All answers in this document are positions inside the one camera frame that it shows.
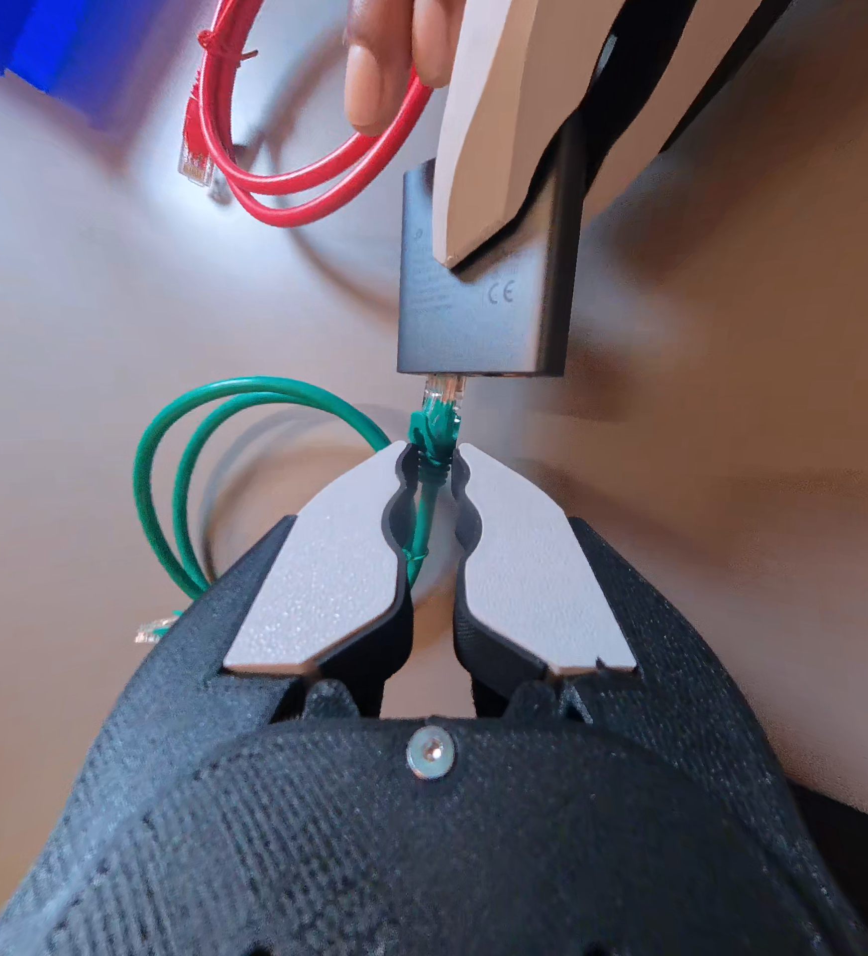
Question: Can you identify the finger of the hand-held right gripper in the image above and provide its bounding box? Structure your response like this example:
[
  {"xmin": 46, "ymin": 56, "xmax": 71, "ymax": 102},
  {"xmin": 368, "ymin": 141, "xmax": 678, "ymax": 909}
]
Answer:
[
  {"xmin": 431, "ymin": 0, "xmax": 704, "ymax": 286},
  {"xmin": 582, "ymin": 0, "xmax": 795, "ymax": 225}
]

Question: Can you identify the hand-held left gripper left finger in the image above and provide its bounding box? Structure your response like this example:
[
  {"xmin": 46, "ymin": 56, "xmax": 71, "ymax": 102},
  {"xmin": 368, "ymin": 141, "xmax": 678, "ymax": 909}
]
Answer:
[{"xmin": 222, "ymin": 439, "xmax": 416, "ymax": 716}]

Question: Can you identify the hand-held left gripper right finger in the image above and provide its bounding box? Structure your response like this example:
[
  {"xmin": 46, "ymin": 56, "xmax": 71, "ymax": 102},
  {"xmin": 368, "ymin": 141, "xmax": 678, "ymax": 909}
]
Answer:
[{"xmin": 451, "ymin": 441, "xmax": 640, "ymax": 716}]

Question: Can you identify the green ethernet cable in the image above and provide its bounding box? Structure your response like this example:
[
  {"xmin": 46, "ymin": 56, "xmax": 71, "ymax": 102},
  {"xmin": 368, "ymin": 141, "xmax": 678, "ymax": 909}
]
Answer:
[{"xmin": 133, "ymin": 373, "xmax": 469, "ymax": 648}]

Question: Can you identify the black adapter with ethernet port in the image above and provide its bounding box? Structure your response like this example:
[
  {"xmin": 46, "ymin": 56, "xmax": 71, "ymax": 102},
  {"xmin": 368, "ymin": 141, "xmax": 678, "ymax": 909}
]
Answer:
[{"xmin": 395, "ymin": 116, "xmax": 586, "ymax": 379}]

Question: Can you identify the person's right hand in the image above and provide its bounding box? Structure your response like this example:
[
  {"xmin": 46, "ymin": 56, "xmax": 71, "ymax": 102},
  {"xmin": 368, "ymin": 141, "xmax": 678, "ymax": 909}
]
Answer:
[{"xmin": 343, "ymin": 0, "xmax": 466, "ymax": 137}]

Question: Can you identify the blue plastic bin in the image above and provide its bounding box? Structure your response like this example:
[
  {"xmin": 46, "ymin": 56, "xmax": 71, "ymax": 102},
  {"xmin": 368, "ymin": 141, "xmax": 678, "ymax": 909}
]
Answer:
[{"xmin": 0, "ymin": 0, "xmax": 213, "ymax": 135}]

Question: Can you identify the red ethernet cable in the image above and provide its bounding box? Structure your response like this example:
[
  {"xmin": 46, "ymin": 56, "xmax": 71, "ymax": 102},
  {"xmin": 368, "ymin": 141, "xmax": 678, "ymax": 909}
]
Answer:
[{"xmin": 176, "ymin": 0, "xmax": 435, "ymax": 230}]

